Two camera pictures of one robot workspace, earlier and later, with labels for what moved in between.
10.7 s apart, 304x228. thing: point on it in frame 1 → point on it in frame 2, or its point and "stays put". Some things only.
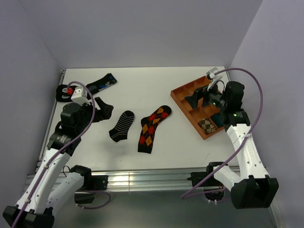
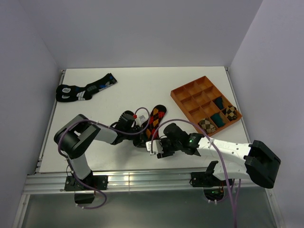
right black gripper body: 212,97 → 169,147
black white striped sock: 120,131 stays put
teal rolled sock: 218,119 stays put
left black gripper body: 87,112 → 137,139
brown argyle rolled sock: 206,126 stays put
